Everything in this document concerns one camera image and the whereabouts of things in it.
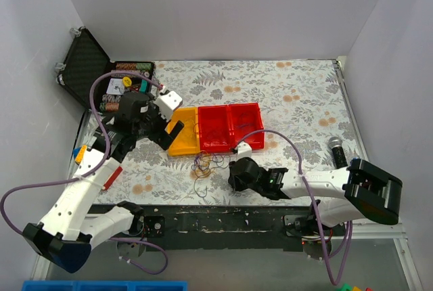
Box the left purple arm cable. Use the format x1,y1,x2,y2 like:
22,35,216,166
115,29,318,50
0,70,168,274

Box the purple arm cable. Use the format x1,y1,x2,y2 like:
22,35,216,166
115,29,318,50
236,129,352,286
0,70,168,274

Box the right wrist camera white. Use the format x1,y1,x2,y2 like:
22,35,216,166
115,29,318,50
232,141,252,161

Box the red white toy block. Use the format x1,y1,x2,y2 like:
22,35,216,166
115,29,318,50
102,166,123,191

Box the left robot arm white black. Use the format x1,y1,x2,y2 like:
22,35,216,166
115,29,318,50
22,91,183,273

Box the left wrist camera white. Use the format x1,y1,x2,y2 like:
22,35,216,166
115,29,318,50
154,91,183,120

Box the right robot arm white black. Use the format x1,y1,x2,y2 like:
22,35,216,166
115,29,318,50
228,157,403,235

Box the red plastic bin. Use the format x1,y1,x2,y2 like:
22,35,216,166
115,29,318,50
198,105,231,153
229,103,265,150

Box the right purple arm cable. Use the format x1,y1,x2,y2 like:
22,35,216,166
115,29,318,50
236,129,352,286

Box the blue plastic tray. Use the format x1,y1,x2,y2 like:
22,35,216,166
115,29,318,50
22,281,188,291

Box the purple wire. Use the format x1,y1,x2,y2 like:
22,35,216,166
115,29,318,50
191,111,258,198

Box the green red toy blocks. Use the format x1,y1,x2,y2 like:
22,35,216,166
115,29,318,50
337,284,372,291

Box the red wire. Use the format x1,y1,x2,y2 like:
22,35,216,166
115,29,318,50
201,121,231,146

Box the yellow toy brick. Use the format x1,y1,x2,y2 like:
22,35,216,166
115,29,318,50
73,145,87,164

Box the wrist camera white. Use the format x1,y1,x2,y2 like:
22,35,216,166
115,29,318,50
232,141,252,161
154,91,183,120

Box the black silver microphone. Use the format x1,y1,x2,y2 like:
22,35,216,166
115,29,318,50
328,137,348,169

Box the black poker chip case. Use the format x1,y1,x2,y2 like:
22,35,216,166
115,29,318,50
55,26,155,113

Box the yellow plastic bin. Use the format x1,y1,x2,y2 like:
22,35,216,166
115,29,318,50
167,108,200,156

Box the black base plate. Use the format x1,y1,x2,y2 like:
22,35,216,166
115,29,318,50
139,205,310,252

